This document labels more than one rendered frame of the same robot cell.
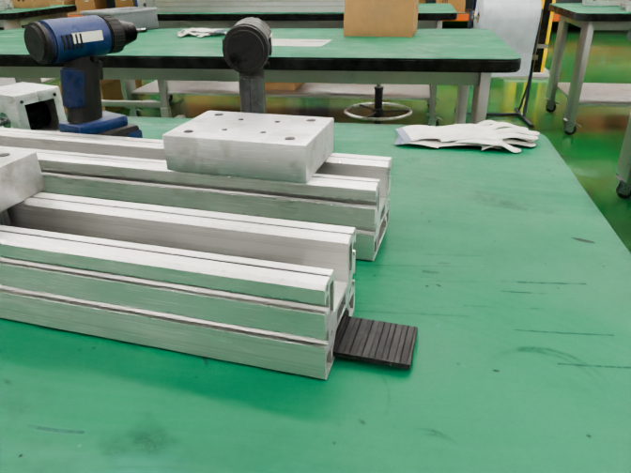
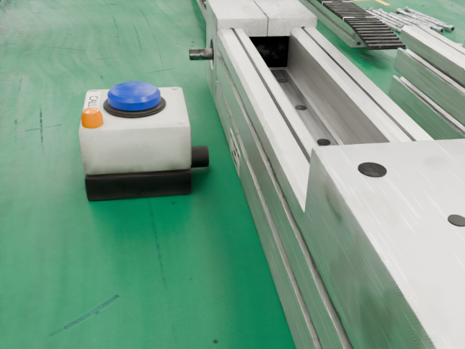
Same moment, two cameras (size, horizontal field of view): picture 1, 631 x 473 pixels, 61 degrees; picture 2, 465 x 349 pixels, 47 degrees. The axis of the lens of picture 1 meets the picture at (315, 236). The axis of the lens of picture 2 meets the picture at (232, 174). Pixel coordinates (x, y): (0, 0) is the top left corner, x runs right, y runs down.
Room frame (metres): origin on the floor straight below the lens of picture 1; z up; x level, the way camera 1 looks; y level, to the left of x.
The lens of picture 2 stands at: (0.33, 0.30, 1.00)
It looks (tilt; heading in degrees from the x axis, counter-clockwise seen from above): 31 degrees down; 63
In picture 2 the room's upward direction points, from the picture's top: 2 degrees clockwise
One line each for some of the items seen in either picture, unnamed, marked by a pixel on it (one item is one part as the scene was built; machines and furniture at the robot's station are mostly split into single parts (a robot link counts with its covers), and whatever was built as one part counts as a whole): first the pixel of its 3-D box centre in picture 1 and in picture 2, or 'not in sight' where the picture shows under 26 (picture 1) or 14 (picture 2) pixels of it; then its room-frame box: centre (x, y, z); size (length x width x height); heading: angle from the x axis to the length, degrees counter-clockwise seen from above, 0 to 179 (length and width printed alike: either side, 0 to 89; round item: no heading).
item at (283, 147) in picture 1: (253, 154); not in sight; (0.59, 0.07, 0.87); 0.16 x 0.11 x 0.07; 73
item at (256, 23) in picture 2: not in sight; (245, 51); (0.59, 0.79, 0.83); 0.12 x 0.09 x 0.10; 163
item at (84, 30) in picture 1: (104, 88); not in sight; (0.89, 0.34, 0.89); 0.20 x 0.08 x 0.22; 145
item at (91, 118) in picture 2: not in sight; (91, 115); (0.40, 0.65, 0.85); 0.01 x 0.01 x 0.01
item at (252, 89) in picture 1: (254, 98); not in sight; (0.80, 0.09, 0.89); 0.20 x 0.08 x 0.22; 1
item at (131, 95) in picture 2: not in sight; (134, 100); (0.43, 0.67, 0.84); 0.04 x 0.04 x 0.02
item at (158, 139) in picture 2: not in sight; (148, 138); (0.44, 0.67, 0.81); 0.10 x 0.08 x 0.06; 163
